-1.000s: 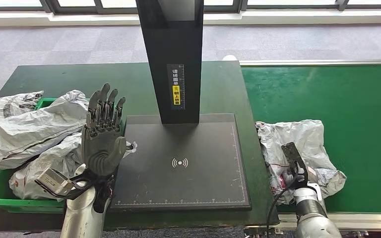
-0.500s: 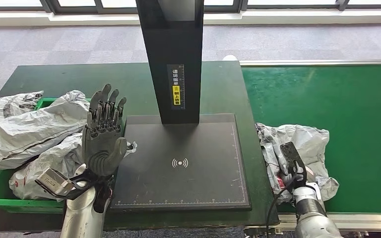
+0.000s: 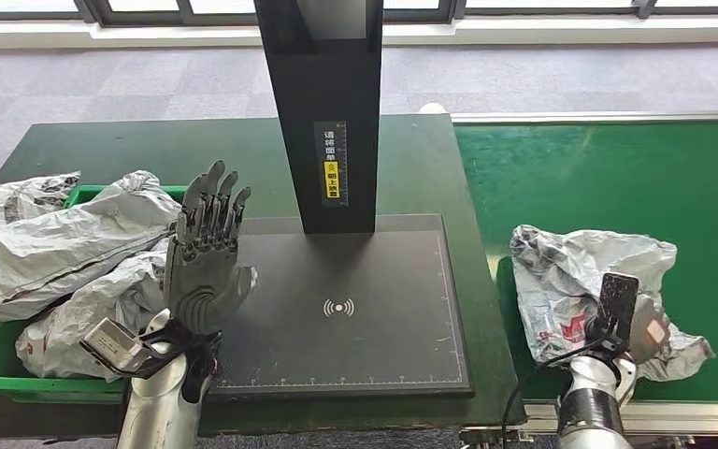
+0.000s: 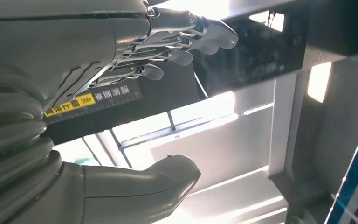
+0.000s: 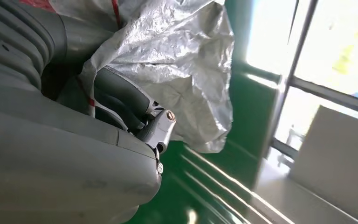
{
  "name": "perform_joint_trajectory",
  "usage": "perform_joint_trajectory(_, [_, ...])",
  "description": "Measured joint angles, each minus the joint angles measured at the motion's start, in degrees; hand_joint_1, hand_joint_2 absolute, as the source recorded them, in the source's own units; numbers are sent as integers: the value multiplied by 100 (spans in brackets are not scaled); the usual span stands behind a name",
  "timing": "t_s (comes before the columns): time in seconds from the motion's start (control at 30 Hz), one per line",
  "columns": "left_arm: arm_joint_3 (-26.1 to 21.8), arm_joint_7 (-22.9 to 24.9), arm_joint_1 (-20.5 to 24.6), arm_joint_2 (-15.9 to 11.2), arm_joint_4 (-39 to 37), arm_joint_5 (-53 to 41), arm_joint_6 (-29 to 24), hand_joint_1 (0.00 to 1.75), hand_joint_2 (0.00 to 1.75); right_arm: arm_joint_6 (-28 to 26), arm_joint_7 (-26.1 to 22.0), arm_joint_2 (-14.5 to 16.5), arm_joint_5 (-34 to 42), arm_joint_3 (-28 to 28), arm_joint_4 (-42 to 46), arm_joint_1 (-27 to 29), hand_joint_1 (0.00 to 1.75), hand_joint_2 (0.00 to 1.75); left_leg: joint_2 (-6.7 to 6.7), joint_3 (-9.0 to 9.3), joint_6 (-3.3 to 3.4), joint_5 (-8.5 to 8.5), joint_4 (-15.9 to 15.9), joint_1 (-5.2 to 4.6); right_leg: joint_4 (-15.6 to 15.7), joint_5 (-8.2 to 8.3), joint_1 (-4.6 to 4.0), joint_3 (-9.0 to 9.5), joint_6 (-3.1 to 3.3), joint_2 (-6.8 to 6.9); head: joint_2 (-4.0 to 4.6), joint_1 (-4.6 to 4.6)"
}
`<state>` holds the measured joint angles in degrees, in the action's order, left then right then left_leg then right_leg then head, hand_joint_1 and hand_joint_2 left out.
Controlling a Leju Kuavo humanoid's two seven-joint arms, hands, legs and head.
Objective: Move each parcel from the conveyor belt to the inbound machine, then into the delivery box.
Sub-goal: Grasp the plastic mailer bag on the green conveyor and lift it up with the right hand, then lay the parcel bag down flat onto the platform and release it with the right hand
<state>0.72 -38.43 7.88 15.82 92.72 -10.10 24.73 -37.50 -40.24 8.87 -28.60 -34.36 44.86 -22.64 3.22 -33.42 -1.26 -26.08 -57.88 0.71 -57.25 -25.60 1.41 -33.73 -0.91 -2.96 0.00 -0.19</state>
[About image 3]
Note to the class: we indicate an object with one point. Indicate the black inbound scanner machine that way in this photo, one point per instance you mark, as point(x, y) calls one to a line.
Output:
point(346, 272)

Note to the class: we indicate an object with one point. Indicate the green conveyor belt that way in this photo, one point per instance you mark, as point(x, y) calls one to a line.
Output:
point(582, 173)

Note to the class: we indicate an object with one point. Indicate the dark window frame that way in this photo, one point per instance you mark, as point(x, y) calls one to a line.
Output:
point(148, 13)

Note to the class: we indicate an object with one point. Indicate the white parcel red black print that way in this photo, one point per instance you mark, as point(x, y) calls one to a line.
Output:
point(105, 304)

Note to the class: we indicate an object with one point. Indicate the green plastic crate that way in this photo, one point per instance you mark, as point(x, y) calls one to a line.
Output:
point(0, 372)

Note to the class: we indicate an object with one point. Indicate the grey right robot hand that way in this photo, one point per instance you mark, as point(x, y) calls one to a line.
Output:
point(650, 334)

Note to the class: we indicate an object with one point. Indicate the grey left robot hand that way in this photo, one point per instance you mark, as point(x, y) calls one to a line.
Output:
point(201, 285)

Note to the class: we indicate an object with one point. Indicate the white round cap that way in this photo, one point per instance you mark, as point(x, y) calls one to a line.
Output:
point(433, 108)

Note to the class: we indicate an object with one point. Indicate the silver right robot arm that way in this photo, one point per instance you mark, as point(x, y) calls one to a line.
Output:
point(591, 403)

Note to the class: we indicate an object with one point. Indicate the white parcel red logo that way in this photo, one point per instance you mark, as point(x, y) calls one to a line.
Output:
point(563, 272)

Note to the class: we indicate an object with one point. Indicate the yellow black label sticker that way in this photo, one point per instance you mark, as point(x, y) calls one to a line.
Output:
point(331, 180)

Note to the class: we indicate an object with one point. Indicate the white window sill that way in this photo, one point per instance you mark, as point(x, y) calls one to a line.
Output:
point(520, 30)

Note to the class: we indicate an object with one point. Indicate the plain grey mailer parcel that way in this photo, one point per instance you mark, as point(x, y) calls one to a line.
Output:
point(55, 248)

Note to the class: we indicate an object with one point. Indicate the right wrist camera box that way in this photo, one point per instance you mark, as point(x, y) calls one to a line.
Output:
point(619, 304)

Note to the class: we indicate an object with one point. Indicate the aluminium conveyor side rail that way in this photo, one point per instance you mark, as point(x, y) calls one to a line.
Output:
point(582, 117)
point(687, 418)

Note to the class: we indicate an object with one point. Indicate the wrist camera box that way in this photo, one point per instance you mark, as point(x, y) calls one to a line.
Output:
point(111, 344)
point(619, 304)

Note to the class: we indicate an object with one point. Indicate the white parcel black pattern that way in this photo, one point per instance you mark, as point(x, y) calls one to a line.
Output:
point(6, 201)

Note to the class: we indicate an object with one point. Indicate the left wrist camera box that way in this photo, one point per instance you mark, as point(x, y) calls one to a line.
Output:
point(111, 344)

